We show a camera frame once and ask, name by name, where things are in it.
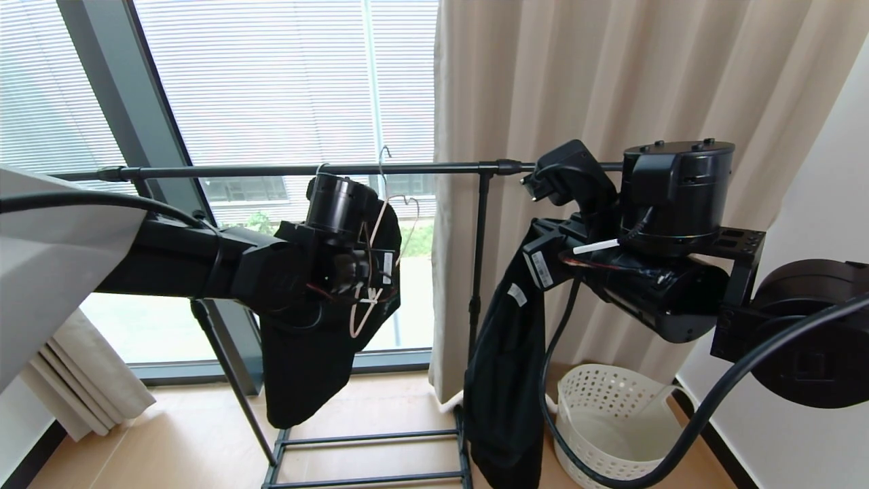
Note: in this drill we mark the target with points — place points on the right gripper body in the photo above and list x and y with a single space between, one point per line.
652 295

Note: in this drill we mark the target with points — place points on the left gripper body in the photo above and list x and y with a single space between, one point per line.
346 268

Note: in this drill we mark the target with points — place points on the pink clothes hanger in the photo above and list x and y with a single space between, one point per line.
383 173
320 168

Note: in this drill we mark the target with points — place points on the black knitted shorts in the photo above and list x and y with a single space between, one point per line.
305 367

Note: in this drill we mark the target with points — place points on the black garment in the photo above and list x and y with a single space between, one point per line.
506 387

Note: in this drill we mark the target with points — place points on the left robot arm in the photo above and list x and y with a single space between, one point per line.
176 258

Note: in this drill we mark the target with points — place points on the white laundry basket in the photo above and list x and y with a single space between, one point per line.
611 435

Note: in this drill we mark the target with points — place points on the black clothes rack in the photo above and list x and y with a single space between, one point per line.
237 170

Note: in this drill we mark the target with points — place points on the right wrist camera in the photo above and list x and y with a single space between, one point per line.
570 173

